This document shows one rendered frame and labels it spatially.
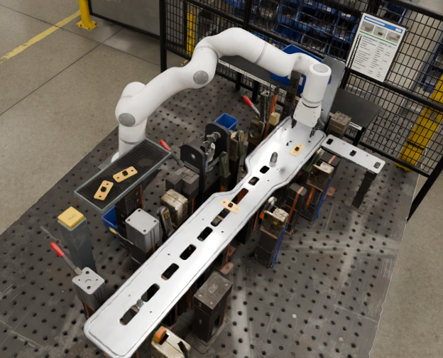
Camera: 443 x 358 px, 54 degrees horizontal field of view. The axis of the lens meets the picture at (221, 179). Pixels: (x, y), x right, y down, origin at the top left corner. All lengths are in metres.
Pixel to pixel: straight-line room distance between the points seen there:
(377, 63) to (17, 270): 1.88
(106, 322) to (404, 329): 1.87
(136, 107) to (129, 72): 2.33
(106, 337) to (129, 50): 3.37
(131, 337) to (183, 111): 1.52
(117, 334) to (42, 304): 0.53
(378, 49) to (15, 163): 2.51
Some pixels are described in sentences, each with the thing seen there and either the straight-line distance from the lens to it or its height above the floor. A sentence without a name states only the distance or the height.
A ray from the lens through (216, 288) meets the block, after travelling 1.52.
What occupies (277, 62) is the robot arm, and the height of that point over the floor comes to 1.47.
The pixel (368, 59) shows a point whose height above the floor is 1.24.
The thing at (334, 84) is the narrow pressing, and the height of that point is 1.22.
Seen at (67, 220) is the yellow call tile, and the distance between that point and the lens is 1.54.
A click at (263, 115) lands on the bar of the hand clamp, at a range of 2.01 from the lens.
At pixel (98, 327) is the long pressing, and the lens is 1.51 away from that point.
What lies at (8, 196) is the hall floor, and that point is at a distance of 3.26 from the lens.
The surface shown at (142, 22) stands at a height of 0.25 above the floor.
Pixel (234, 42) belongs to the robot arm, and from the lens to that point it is 1.67.
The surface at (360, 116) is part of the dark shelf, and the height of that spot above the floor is 1.03.
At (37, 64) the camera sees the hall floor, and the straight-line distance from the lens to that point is 4.39.
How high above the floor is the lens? 2.37
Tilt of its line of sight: 48 degrees down
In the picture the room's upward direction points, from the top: 7 degrees clockwise
